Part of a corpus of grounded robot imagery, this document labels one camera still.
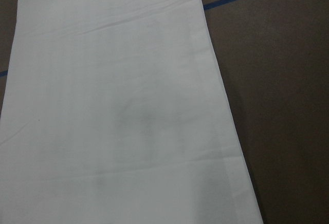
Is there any white long-sleeve printed shirt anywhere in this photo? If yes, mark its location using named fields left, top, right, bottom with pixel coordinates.
left=1, top=0, right=262, bottom=223

